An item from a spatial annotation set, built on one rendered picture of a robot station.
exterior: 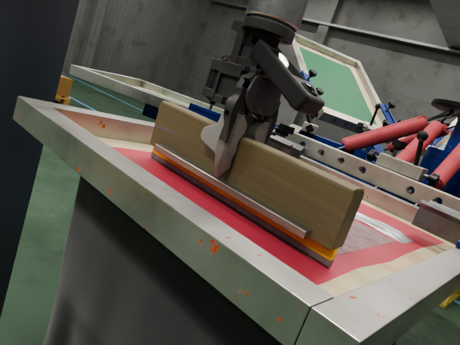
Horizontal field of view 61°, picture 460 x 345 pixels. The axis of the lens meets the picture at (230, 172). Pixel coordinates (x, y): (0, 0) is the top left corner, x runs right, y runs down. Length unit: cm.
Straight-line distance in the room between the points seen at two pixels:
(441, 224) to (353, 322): 57
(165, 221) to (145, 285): 19
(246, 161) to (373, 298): 25
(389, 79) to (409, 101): 80
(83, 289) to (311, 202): 39
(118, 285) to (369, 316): 38
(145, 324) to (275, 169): 26
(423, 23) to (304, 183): 1094
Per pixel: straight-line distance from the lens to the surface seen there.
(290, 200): 48
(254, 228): 51
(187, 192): 56
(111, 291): 62
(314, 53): 270
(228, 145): 51
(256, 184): 51
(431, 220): 85
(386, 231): 79
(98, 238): 63
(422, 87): 1093
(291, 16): 54
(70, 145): 53
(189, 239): 35
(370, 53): 1145
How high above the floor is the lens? 111
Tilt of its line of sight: 12 degrees down
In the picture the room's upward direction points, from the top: 20 degrees clockwise
